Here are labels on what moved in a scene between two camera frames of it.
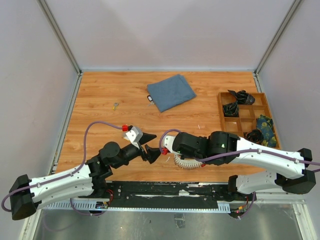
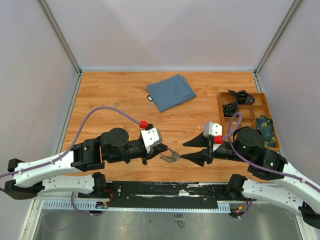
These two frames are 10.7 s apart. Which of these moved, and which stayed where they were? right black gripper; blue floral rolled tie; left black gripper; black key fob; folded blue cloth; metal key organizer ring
Moved: metal key organizer ring; right black gripper
Stayed: blue floral rolled tie; black key fob; folded blue cloth; left black gripper
